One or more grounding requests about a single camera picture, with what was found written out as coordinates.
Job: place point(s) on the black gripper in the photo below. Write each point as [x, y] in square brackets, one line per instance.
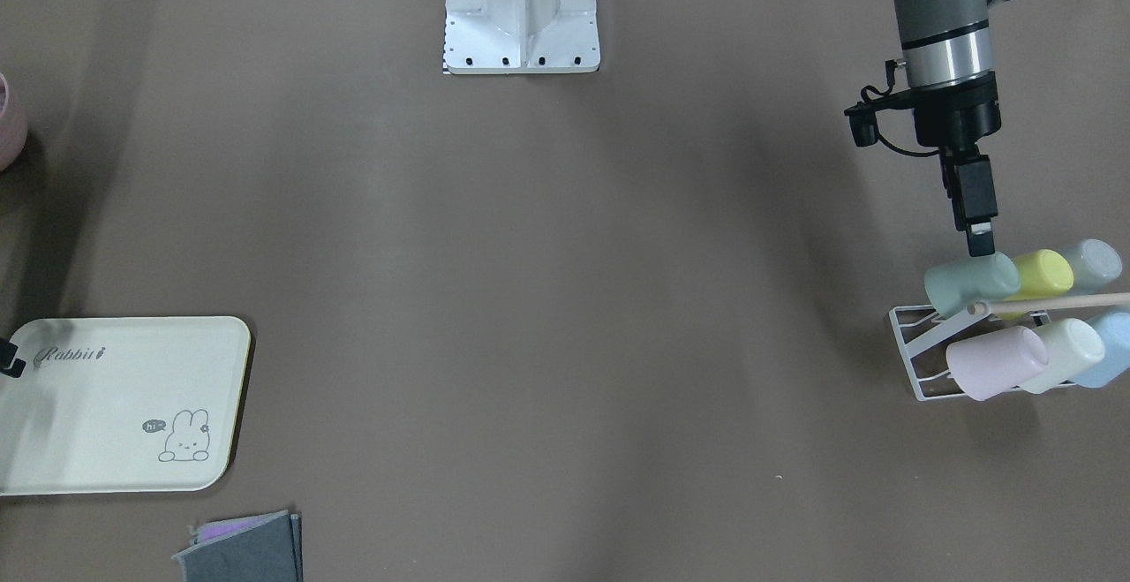
[959, 116]

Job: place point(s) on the green cup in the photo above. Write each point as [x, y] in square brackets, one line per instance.
[951, 287]

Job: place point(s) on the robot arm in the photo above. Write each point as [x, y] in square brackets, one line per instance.
[945, 77]

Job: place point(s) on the yellow cup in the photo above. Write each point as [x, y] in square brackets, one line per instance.
[1043, 274]

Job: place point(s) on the grey cup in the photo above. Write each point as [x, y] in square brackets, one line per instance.
[1095, 265]

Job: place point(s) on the pink cup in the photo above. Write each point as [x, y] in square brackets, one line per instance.
[987, 365]

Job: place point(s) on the cream white cup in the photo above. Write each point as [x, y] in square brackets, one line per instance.
[1073, 346]

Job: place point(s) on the blue cup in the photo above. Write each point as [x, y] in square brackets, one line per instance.
[1113, 328]

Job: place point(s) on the cream rabbit tray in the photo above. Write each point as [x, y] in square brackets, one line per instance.
[122, 405]

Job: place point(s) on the grey folded cloth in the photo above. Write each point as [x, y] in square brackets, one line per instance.
[264, 547]

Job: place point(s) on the pink bowl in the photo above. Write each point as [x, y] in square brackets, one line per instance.
[14, 127]

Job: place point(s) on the white wire cup rack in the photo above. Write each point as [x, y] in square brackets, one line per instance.
[924, 356]

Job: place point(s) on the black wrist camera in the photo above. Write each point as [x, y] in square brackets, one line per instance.
[863, 116]

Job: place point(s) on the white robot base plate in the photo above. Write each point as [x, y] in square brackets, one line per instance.
[517, 37]

